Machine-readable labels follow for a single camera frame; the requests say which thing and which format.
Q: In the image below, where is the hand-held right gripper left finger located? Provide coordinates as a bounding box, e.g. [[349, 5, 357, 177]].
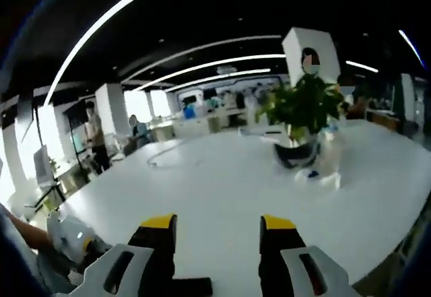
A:
[[69, 213, 178, 297]]

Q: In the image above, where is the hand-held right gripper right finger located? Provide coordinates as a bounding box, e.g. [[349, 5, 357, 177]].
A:
[[258, 213, 363, 297]]

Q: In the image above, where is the black remote control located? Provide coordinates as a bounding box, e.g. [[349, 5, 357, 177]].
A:
[[172, 276, 213, 297]]

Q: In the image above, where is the person's light blue garment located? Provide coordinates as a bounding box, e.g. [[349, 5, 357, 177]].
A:
[[0, 205, 88, 297]]

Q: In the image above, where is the white crumpled paper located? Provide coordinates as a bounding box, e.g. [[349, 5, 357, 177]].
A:
[[294, 168, 341, 189]]

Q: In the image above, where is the clear plastic container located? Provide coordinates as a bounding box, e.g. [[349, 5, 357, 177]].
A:
[[318, 131, 344, 176]]

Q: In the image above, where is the white flat device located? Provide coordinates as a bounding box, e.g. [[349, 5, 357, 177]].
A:
[[237, 127, 287, 137]]

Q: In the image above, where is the white square pillar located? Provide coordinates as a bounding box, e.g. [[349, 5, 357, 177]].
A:
[[281, 27, 341, 86], [94, 83, 131, 150]]

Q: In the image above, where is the green potted plant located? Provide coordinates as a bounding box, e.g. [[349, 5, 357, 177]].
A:
[[254, 73, 346, 170]]

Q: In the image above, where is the black cable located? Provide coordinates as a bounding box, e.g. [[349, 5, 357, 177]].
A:
[[147, 138, 189, 169]]

